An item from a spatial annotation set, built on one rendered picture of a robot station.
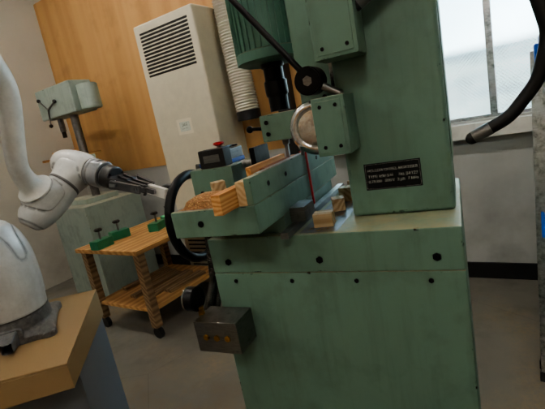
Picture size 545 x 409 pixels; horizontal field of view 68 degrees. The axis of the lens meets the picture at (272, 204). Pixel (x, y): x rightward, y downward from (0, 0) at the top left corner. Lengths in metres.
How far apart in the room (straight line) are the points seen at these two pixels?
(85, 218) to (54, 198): 1.78
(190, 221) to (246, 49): 0.44
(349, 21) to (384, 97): 0.17
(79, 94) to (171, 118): 0.68
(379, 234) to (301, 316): 0.28
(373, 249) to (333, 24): 0.45
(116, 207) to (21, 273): 2.21
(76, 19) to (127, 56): 0.63
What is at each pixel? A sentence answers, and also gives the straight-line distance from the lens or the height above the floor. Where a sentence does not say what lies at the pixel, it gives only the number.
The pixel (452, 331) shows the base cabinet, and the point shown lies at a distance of 0.93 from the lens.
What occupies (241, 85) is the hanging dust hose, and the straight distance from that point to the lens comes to 2.60.
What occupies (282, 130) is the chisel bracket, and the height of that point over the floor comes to 1.02.
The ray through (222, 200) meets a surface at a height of 0.93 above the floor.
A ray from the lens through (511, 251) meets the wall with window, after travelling 2.48.
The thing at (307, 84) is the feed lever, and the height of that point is 1.11.
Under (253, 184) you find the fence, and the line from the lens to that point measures 0.80.
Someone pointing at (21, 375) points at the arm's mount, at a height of 0.66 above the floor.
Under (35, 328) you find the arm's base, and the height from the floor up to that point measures 0.69.
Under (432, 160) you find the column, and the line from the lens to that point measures 0.92.
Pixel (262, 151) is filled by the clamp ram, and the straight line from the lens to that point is 1.10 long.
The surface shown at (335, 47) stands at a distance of 0.85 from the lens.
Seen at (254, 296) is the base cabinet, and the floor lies 0.65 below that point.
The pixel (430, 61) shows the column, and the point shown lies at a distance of 0.91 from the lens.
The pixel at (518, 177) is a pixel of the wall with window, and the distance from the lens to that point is 2.37.
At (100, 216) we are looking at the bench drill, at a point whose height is 0.61.
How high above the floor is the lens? 1.06
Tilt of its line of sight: 12 degrees down
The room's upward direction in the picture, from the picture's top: 11 degrees counter-clockwise
